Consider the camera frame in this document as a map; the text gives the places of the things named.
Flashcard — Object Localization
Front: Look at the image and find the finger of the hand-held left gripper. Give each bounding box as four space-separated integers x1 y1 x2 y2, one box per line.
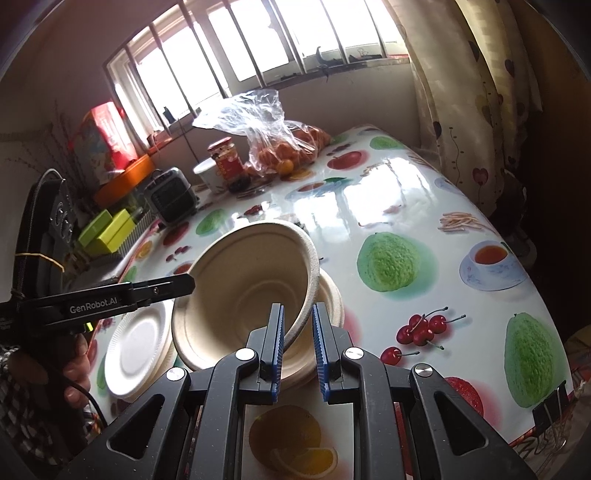
121 273 197 309

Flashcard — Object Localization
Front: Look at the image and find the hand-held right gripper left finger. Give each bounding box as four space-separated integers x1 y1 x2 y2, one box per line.
56 303 286 480

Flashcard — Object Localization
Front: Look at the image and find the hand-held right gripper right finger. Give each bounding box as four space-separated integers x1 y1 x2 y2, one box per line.
312 302 539 480

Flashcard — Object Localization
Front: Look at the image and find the beige paper bowl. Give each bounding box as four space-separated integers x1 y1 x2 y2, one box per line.
178 270 346 381
172 220 320 370
185 314 345 389

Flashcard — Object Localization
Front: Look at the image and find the white foam plate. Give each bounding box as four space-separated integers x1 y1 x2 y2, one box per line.
113 342 178 401
104 302 167 398

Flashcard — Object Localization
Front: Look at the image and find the person's left forearm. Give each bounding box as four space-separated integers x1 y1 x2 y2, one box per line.
0 344 88 467

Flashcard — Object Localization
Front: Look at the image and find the person's left hand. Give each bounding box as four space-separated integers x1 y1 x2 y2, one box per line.
62 332 95 409

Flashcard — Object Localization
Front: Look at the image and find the large green box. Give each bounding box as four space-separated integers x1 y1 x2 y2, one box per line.
95 209 139 254

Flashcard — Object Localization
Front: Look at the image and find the small grey desk heater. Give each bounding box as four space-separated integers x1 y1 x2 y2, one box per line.
145 167 200 225

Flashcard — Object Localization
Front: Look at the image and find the thin green box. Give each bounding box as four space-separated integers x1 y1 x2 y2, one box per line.
78 209 114 250

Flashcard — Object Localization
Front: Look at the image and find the orange plastic basin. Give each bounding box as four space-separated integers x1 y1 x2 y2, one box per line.
95 154 155 206

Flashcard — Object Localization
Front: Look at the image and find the white paper cup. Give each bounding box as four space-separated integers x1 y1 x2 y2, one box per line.
193 159 232 192

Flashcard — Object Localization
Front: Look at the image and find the glass jar with red label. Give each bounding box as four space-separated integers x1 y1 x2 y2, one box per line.
207 137 245 192

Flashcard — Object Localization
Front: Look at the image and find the red gift box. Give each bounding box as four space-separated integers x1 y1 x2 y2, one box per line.
69 102 139 171

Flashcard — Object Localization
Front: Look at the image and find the clear plastic bag of oranges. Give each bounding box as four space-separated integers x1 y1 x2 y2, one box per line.
191 89 333 181

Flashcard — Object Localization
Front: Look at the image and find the fruit print tablecloth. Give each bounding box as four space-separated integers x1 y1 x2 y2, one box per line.
85 124 578 480

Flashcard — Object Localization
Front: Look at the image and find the barred window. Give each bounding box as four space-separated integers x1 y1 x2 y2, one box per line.
106 0 411 139

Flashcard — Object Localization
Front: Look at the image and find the black binder clip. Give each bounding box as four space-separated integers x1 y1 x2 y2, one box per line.
531 383 573 453

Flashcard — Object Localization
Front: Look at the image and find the cream heart print curtain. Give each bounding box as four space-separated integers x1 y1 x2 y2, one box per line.
388 0 546 217

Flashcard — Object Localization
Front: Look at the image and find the black cable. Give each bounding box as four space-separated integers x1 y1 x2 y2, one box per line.
65 376 112 428

